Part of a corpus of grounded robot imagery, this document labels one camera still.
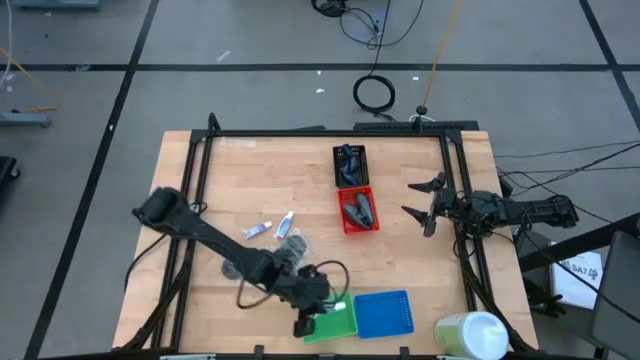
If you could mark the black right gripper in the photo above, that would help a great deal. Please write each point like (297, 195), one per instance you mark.
(455, 206)

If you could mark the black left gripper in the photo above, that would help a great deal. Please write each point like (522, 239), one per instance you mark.
(302, 292)

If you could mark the black pad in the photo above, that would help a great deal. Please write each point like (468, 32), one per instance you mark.
(229, 271)
(296, 244)
(290, 258)

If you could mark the dark grey travel bottle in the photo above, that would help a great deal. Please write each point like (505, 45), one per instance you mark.
(352, 215)
(365, 206)

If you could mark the navy blue travel bottle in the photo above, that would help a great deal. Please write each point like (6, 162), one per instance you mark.
(346, 152)
(352, 176)

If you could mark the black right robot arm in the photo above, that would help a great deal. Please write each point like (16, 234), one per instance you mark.
(535, 210)

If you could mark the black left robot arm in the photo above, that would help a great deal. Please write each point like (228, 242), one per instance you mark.
(210, 237)

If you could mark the green plastic basket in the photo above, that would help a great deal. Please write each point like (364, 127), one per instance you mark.
(340, 325)

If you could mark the blue plastic basket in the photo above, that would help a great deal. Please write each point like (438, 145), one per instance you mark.
(383, 314)

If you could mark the black plastic basket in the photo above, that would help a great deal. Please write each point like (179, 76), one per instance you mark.
(364, 150)

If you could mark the red plastic basket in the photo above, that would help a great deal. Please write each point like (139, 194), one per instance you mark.
(345, 192)

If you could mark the black bar behind table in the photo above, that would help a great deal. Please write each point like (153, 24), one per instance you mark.
(390, 126)

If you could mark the black round floor puck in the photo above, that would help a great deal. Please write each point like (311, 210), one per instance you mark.
(423, 110)

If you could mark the green canister with white lid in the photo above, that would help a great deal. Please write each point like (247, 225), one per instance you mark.
(475, 337)

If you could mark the black metal beam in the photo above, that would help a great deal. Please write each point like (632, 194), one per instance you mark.
(575, 246)

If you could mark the black caster foot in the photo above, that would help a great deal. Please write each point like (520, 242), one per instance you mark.
(547, 306)

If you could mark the white printed cardboard box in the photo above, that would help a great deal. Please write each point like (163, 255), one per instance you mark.
(580, 287)

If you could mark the clear tape strip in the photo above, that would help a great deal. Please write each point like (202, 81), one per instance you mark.
(238, 142)

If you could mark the dark grey desk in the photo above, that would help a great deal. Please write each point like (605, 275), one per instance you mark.
(620, 295)

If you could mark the black floor object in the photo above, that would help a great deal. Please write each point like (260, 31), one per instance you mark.
(7, 169)

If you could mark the grey metal base bar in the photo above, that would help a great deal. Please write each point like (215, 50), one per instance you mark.
(25, 120)

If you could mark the grey floor platform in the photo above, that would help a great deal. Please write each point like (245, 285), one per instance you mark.
(55, 4)

